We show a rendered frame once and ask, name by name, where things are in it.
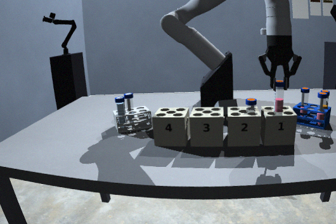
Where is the white tube rack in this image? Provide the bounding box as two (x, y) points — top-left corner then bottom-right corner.
(113, 106), (152, 133)

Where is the white bucket adapter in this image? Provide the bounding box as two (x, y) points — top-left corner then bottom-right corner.
(152, 107), (190, 147)
(261, 106), (297, 146)
(226, 107), (261, 147)
(190, 107), (223, 147)

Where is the blue tube rack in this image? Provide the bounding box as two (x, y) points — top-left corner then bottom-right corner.
(293, 103), (331, 129)

